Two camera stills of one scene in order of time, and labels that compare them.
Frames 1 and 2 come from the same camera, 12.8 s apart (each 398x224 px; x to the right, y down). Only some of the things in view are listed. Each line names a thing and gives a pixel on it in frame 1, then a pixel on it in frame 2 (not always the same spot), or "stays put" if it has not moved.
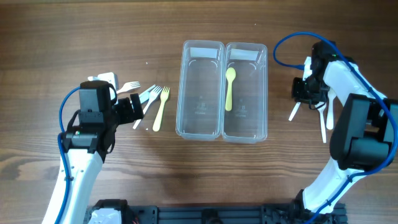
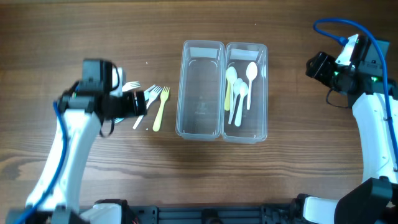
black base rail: x=280 y=213 stays put
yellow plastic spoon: x=230 y=75 stays put
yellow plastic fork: x=164 y=93 stays put
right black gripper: x=298 y=96 → x=321 y=63
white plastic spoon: x=295 y=111 → x=244 y=89
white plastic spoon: x=321 y=114 → x=231 y=75
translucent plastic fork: x=144 y=96 stays put
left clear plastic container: x=201 y=91 stays put
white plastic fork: x=154 y=94 stays put
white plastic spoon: x=329 y=121 → x=251 y=72
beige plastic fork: x=129 y=86 stays put
